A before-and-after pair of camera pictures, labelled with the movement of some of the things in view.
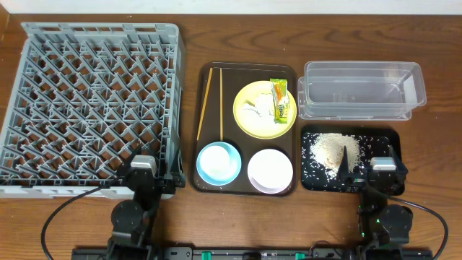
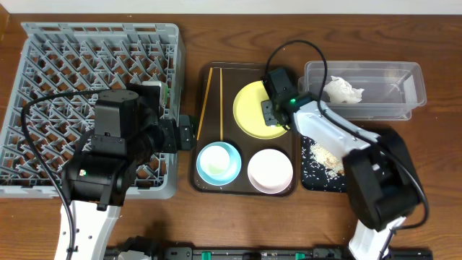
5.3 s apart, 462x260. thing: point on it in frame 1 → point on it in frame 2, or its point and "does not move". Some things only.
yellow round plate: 265,110 does not move
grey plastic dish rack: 84,96 does not move
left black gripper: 145,180 → 185,132
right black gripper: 366,181 → 269,112
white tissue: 261,109 → 339,90
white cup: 215,161 does not move
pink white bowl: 270,171 does not move
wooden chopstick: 206,97 does not move
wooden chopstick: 221,103 does not move
